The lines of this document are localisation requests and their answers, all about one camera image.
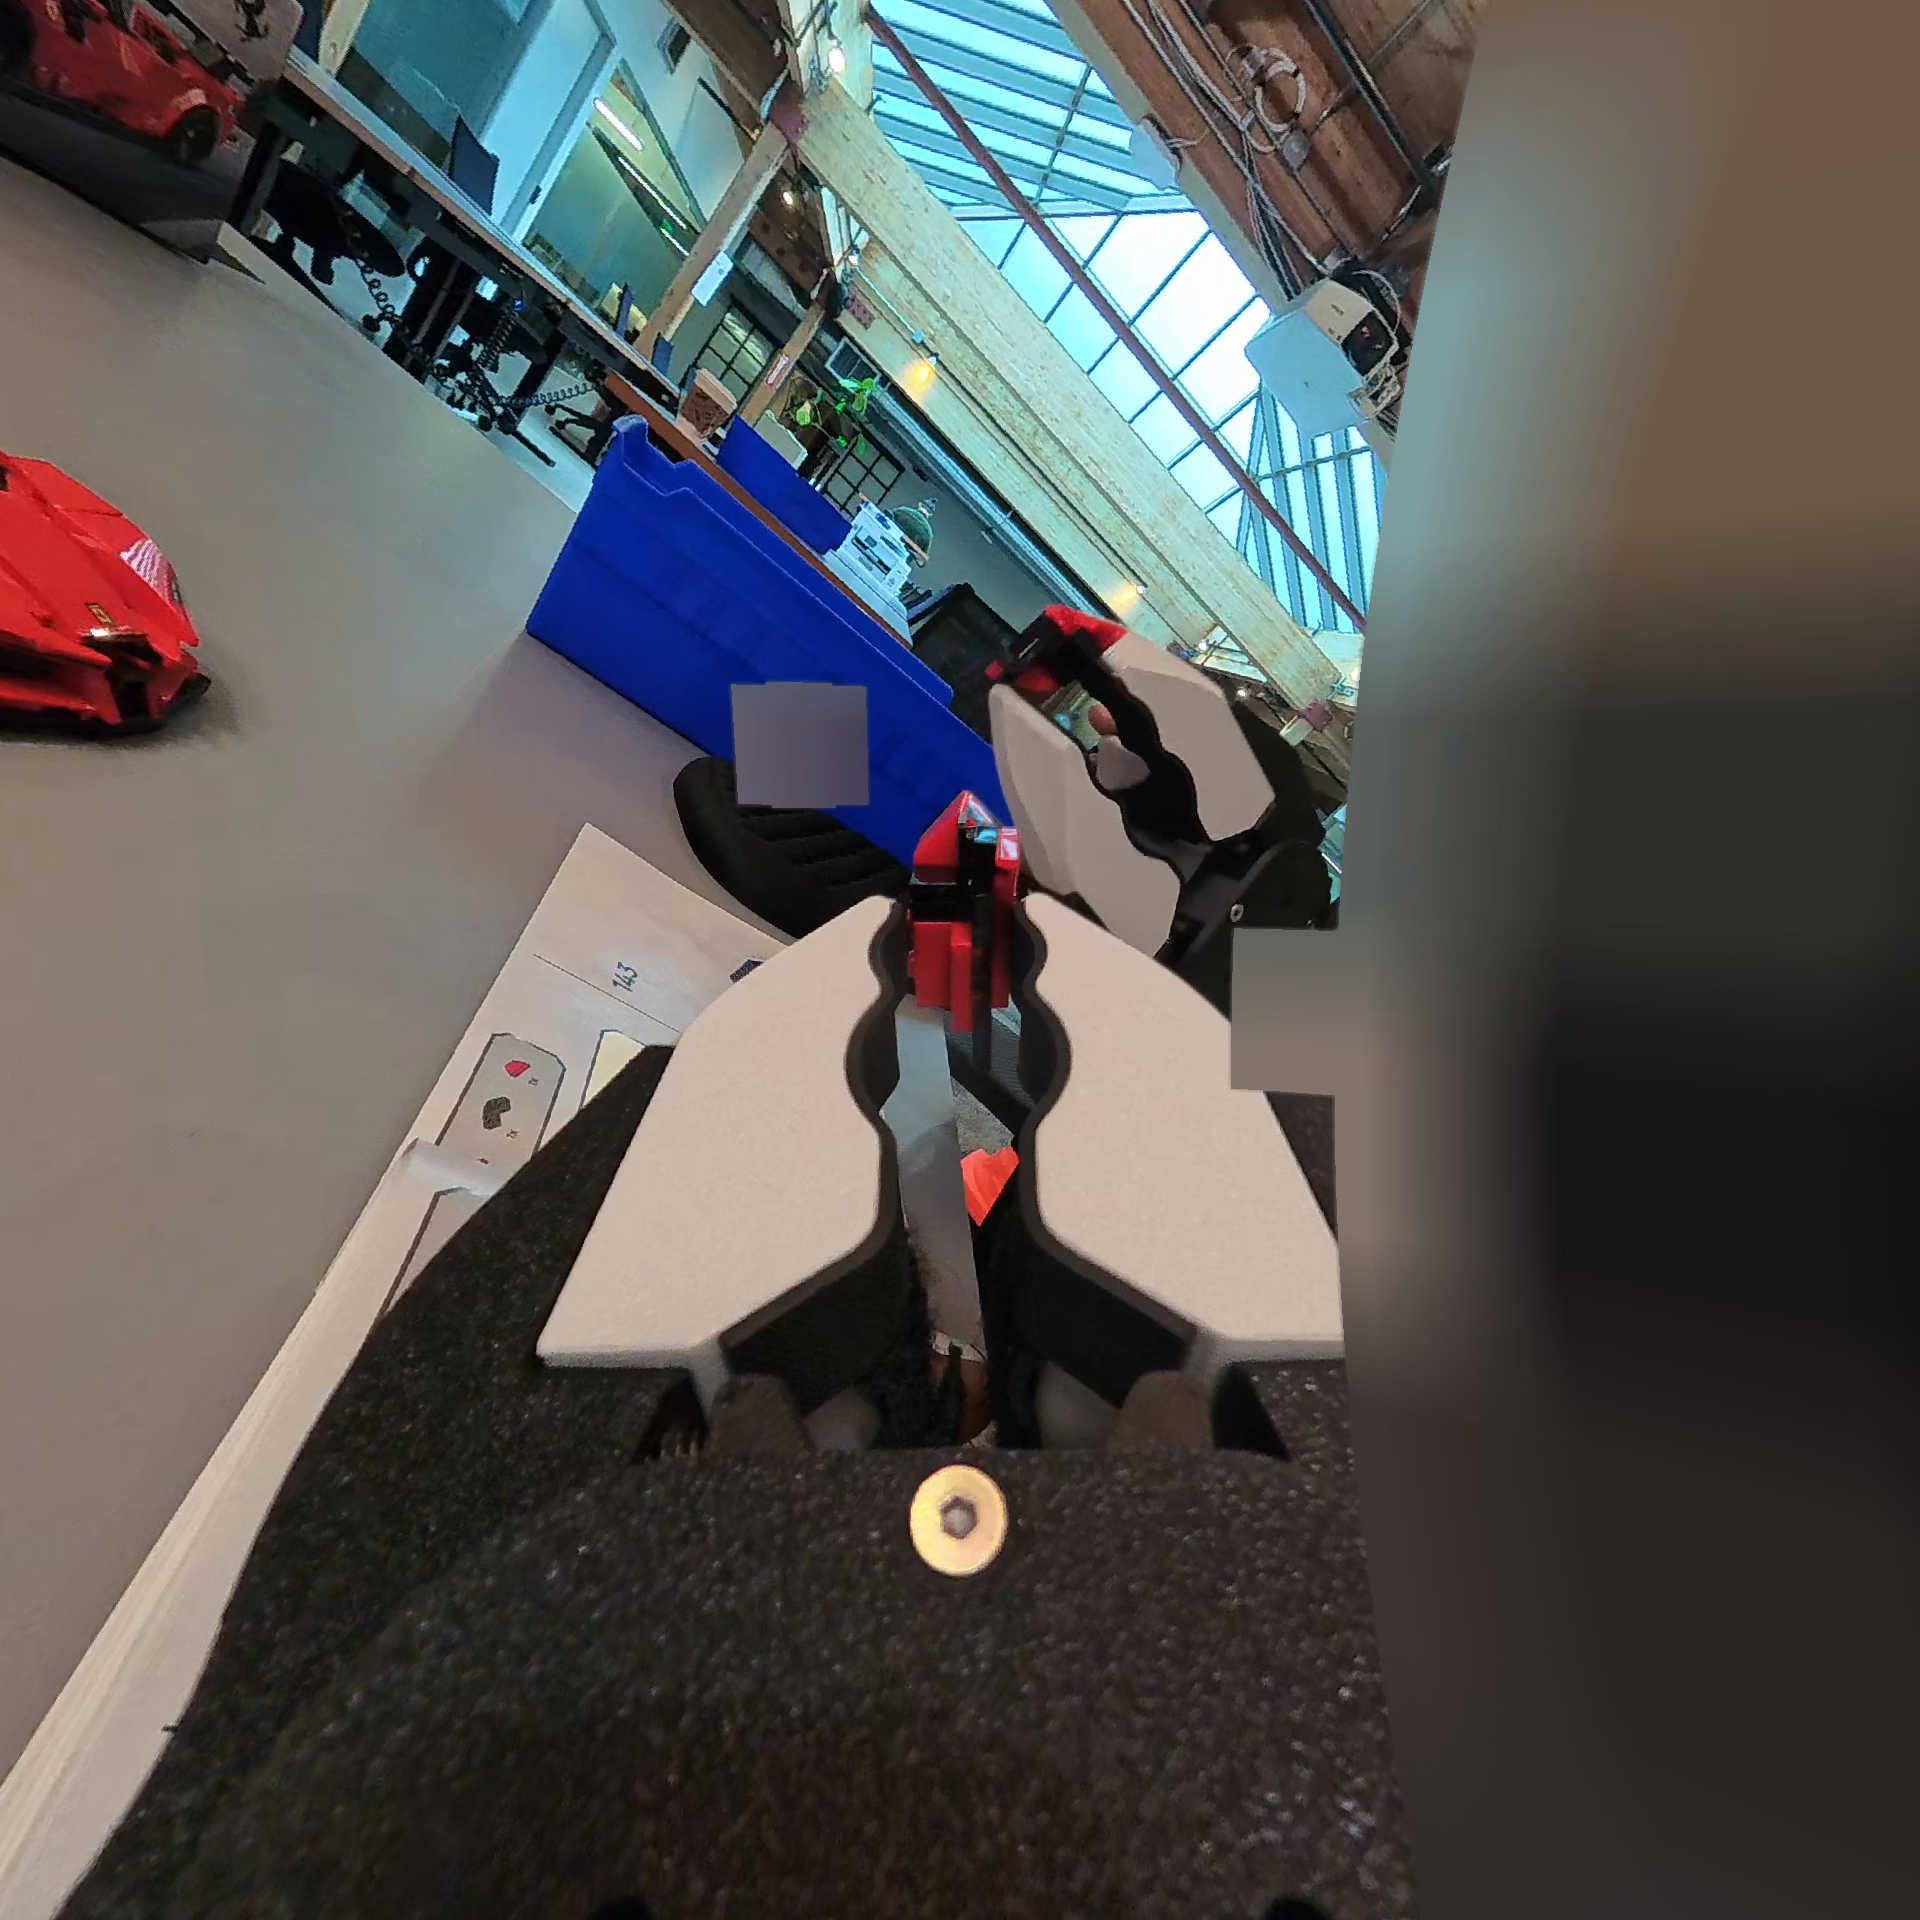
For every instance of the black quilted cushion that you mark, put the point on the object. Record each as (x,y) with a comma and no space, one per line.
(811,879)

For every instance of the red and black lego assembly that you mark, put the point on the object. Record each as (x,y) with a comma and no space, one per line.
(945,961)

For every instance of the white ceiling unit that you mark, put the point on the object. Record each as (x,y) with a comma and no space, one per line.
(1321,353)

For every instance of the black mesh office chair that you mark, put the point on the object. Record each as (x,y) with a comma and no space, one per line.
(962,638)

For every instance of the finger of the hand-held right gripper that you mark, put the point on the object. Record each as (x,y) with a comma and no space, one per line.
(1060,818)
(1225,763)

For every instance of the long office desk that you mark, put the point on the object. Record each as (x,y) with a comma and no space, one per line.
(503,247)

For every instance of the paper coffee cup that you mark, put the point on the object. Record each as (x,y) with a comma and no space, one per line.
(705,408)

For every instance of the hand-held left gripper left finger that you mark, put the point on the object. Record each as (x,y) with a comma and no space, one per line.
(721,1171)

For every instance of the lego instruction booklet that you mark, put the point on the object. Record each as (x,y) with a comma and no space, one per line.
(599,931)

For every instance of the red lego piece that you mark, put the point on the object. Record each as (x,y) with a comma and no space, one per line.
(1068,622)

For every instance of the green potted plant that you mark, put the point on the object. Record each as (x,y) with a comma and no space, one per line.
(833,420)

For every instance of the lego set box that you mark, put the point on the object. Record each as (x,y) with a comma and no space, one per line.
(107,59)

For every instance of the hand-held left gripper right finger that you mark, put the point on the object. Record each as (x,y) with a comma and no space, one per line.
(1172,1201)

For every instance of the blue plastic storage bin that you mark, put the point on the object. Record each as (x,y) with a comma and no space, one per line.
(662,600)
(781,481)

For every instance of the red lego car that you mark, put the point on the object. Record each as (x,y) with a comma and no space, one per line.
(76,600)

